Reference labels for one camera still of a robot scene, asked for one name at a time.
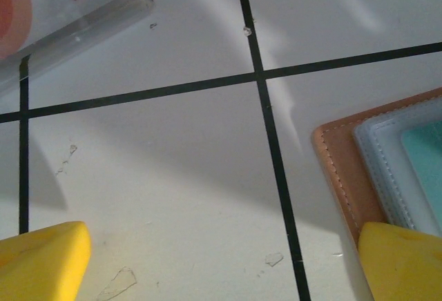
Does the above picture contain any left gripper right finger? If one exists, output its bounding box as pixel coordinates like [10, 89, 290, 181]
[357, 221, 442, 301]

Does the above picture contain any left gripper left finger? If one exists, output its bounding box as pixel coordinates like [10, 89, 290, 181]
[0, 220, 93, 301]

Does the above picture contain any teal credit card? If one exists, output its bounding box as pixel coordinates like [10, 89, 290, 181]
[400, 119, 442, 238]

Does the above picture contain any tan leather card holder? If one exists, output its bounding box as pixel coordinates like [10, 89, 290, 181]
[312, 86, 442, 252]

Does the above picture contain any clear acrylic card box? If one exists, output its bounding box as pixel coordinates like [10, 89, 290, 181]
[0, 0, 155, 99]

